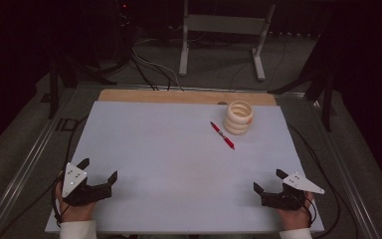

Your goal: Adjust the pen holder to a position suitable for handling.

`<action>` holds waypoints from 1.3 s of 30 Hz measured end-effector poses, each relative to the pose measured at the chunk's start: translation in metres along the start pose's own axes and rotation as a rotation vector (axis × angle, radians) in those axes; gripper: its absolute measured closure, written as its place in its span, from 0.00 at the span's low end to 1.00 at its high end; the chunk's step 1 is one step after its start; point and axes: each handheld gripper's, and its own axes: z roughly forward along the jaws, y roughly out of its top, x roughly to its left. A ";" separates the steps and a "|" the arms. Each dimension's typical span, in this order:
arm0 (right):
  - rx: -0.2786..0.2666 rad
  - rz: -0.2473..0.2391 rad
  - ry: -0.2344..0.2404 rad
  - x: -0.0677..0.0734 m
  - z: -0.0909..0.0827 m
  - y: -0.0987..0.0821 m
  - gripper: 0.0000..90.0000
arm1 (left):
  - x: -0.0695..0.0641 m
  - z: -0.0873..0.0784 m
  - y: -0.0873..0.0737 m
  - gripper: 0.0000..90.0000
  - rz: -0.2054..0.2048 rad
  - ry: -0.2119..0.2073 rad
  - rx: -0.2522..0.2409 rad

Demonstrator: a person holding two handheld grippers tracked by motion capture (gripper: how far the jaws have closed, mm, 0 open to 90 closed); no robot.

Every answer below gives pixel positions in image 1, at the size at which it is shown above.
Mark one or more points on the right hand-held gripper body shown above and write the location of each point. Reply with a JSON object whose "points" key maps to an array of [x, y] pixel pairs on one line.
{"points": [[288, 197]]}

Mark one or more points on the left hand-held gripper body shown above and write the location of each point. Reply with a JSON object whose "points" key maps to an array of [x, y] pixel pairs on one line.
{"points": [[79, 191]]}

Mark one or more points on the red pen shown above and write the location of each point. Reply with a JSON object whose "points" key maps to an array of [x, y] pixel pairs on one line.
{"points": [[223, 135]]}

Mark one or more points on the cream ribbed pen holder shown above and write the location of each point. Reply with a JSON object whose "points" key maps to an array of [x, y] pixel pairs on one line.
{"points": [[238, 121]]}

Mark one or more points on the person's right hand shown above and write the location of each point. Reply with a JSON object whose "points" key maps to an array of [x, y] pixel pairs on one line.
{"points": [[295, 217]]}

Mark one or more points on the person's left hand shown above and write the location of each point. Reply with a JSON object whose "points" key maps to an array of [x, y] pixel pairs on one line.
{"points": [[74, 212]]}

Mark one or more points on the white foam board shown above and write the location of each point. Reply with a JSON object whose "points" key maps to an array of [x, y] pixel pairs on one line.
{"points": [[179, 166]]}

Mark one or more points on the black tripod stand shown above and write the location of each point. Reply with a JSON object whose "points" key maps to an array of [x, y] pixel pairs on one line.
{"points": [[323, 86], [66, 71]]}

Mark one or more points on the white metal stand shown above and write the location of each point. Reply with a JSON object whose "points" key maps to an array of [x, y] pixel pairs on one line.
{"points": [[224, 25]]}

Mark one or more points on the aluminium frame rail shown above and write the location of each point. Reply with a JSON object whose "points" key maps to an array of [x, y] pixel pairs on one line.
{"points": [[344, 166], [23, 166]]}

